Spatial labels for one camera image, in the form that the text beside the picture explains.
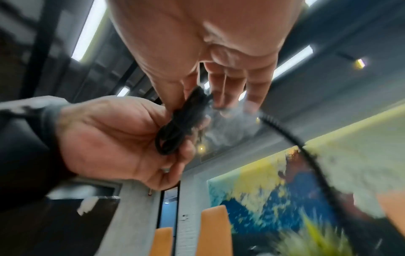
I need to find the person's left hand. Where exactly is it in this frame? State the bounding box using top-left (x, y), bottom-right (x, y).
top-left (55, 95), bottom-right (211, 192)

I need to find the person's right hand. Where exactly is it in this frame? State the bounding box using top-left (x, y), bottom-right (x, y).
top-left (107, 0), bottom-right (305, 118)

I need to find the black braided cable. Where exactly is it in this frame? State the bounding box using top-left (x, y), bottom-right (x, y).
top-left (154, 86), bottom-right (405, 256)

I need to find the black left wristband with markers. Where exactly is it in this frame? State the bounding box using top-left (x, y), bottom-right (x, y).
top-left (0, 96), bottom-right (75, 213)

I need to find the dark framed glass door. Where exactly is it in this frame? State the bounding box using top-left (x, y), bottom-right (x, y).
top-left (156, 186), bottom-right (181, 229)

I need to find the row of ceiling light strips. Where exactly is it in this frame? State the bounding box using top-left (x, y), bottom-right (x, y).
top-left (70, 0), bottom-right (319, 101)

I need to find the black ceiling spotlight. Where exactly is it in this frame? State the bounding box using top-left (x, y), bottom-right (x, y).
top-left (335, 51), bottom-right (368, 70)

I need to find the green potted plant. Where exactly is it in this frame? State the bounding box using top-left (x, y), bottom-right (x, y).
top-left (273, 210), bottom-right (355, 256)

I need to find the colourful abstract wall painting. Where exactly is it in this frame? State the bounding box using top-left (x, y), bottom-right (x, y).
top-left (207, 100), bottom-right (405, 236)

